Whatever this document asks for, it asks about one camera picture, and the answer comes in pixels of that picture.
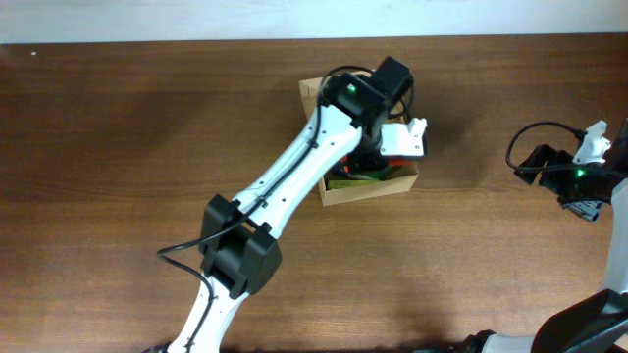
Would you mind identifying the yellow highlighter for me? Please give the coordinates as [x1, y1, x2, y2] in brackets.
[327, 179, 380, 190]

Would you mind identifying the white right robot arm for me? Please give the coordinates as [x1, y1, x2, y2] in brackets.
[451, 121, 627, 353]

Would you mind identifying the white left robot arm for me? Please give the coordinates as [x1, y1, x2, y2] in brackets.
[153, 57, 427, 352]

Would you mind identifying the green tape roll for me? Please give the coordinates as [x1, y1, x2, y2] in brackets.
[364, 166, 398, 180]

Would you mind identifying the blue white marker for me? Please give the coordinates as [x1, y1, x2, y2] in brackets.
[331, 167, 377, 180]

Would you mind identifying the cardboard box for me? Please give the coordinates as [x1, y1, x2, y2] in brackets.
[298, 77, 419, 206]

